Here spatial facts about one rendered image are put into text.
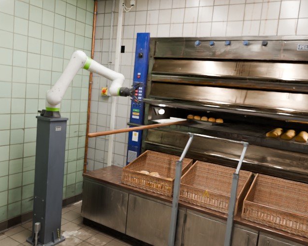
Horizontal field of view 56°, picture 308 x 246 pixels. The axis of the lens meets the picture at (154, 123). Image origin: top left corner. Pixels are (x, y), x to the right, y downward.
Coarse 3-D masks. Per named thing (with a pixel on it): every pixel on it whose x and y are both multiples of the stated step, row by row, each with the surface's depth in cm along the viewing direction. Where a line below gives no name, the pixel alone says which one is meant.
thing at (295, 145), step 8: (176, 128) 308; (184, 128) 303; (192, 128) 299; (200, 128) 295; (224, 136) 282; (232, 136) 278; (240, 136) 274; (248, 136) 270; (280, 144) 257; (288, 144) 253; (296, 144) 250; (304, 144) 247
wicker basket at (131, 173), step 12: (144, 156) 318; (156, 156) 317; (168, 156) 311; (132, 168) 300; (156, 168) 313; (168, 168) 308; (156, 180) 266; (168, 180) 260; (156, 192) 267; (168, 192) 261
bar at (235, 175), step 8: (152, 128) 279; (160, 128) 275; (192, 136) 258; (200, 136) 254; (208, 136) 251; (248, 144) 235; (184, 152) 249; (240, 160) 227; (176, 168) 243; (240, 168) 225; (176, 176) 243; (176, 184) 244; (232, 184) 220; (176, 192) 244; (232, 192) 220; (176, 200) 245; (232, 200) 220; (176, 208) 247; (232, 208) 221; (176, 216) 249; (232, 216) 221; (232, 224) 223; (168, 240) 251; (224, 240) 225
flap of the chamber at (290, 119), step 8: (152, 104) 322; (160, 104) 303; (168, 104) 294; (176, 104) 290; (216, 112) 285; (224, 112) 270; (232, 112) 262; (240, 112) 258; (248, 112) 255; (280, 120) 256; (288, 120) 244; (296, 120) 236; (304, 120) 233
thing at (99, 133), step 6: (186, 120) 337; (138, 126) 247; (144, 126) 253; (150, 126) 261; (156, 126) 272; (96, 132) 199; (102, 132) 203; (108, 132) 208; (114, 132) 215; (120, 132) 222
